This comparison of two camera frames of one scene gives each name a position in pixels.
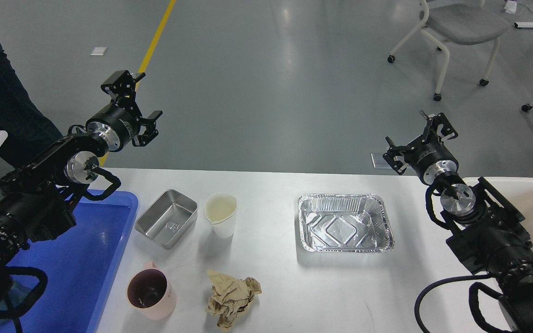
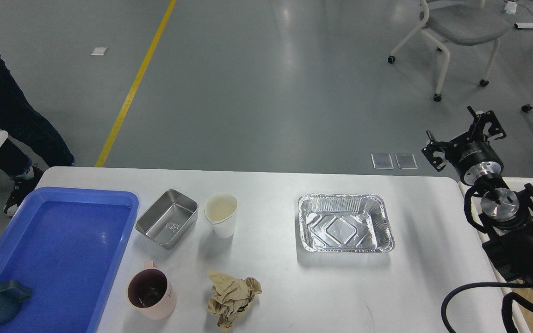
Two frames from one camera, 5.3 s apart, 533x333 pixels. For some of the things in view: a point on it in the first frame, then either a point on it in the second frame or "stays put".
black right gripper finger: [392, 156] -> [433, 146]
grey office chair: [465, 23] stays put
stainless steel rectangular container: [170, 216] stays put
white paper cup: [220, 208] stays put
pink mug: [150, 291] stays put
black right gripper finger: [448, 131] -> [496, 131]
